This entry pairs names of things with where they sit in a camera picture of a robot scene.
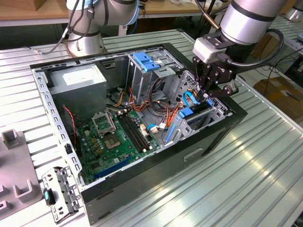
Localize orange red power wire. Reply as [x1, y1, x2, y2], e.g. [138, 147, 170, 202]
[165, 99, 190, 130]

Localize large cardboard box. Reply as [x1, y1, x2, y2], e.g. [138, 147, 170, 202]
[253, 77, 303, 119]

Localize black blue latch clip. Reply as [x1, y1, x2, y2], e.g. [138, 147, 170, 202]
[42, 188, 57, 206]

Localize blue plastic drive latch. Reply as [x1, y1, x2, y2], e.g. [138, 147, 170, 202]
[133, 52, 160, 73]

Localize grey parts rack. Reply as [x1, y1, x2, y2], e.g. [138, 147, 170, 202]
[0, 129, 45, 213]

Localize brown box under table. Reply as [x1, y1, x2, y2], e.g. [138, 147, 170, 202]
[250, 34, 281, 60]

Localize long blue data wire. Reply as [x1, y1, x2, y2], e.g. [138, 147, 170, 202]
[183, 91, 202, 105]

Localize yellow wire bundle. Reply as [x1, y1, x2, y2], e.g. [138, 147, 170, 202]
[113, 91, 126, 107]

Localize short blue data wire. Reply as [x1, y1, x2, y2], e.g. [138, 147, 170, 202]
[146, 124, 169, 133]

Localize hard disk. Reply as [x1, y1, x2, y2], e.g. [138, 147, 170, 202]
[165, 99, 215, 144]

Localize wooden desk white frame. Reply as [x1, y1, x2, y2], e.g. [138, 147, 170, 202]
[0, 0, 232, 45]

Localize metal slot retainer bracket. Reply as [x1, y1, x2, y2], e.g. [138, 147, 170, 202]
[41, 166, 82, 224]

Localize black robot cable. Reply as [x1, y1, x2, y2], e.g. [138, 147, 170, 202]
[25, 0, 81, 55]

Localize orange wire bundle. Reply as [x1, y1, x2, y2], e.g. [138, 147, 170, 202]
[127, 87, 152, 112]

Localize black wire bundle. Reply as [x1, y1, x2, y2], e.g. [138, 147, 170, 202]
[149, 79, 171, 112]

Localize grey power supply unit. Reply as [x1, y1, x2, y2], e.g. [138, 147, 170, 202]
[46, 63, 107, 122]

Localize red black fan wire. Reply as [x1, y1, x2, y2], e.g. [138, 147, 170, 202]
[62, 105, 78, 145]

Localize green motherboard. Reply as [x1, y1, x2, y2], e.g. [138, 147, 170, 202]
[77, 111, 161, 186]

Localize metal socket cover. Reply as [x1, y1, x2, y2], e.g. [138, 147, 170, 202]
[91, 113, 116, 137]

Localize grey metal drive cage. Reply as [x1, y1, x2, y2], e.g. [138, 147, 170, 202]
[126, 51, 184, 105]

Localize blue expansion slot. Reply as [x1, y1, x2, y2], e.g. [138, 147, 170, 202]
[93, 155, 133, 180]

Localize grey metal disk bay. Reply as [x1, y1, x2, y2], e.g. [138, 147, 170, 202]
[163, 99, 230, 146]

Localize CPU socket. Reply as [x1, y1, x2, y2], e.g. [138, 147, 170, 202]
[103, 133, 123, 151]

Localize black RAM slot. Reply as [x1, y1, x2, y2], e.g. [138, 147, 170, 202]
[123, 112, 151, 151]
[117, 114, 144, 153]

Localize thick black camera cable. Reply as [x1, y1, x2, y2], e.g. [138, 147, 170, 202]
[216, 28, 285, 69]

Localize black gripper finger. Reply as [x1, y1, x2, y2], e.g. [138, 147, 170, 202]
[208, 85, 238, 97]
[193, 58, 211, 102]

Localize black open PC case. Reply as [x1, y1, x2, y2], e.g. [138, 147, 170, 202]
[29, 42, 248, 226]

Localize small cardboard box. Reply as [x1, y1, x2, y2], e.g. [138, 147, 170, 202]
[33, 0, 47, 11]

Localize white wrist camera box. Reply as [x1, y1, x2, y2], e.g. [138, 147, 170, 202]
[192, 36, 229, 64]

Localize black case fan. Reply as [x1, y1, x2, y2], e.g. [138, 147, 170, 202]
[59, 106, 82, 157]

